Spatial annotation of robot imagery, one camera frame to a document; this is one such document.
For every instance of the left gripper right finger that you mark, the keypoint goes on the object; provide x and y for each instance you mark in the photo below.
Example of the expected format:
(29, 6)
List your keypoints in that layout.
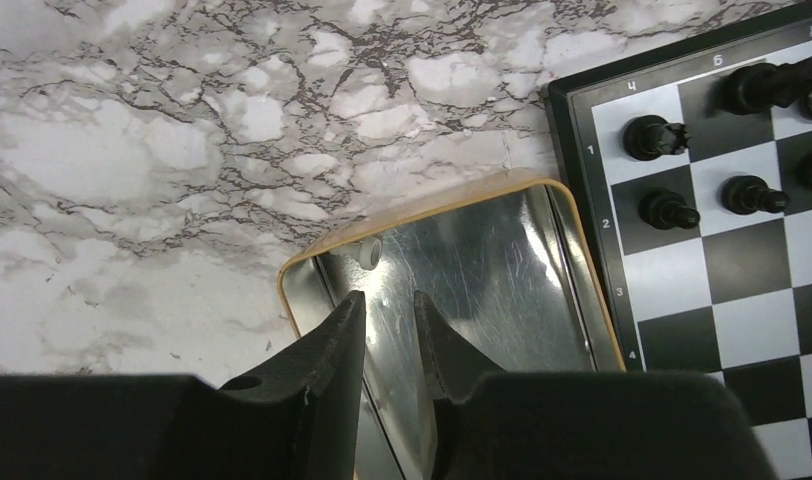
(484, 422)

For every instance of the gold tin with white pieces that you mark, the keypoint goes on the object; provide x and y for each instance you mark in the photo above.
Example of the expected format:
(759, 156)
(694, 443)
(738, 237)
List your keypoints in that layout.
(505, 260)

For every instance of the white pawn left in tin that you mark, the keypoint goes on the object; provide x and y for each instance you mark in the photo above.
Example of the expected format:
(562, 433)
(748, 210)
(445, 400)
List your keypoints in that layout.
(366, 252)

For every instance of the black and white chessboard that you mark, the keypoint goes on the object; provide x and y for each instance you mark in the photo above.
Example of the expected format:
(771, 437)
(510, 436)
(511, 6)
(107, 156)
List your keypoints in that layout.
(691, 165)

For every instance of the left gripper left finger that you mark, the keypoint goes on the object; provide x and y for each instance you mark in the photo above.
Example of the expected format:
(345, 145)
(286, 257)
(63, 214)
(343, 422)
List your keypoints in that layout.
(295, 416)

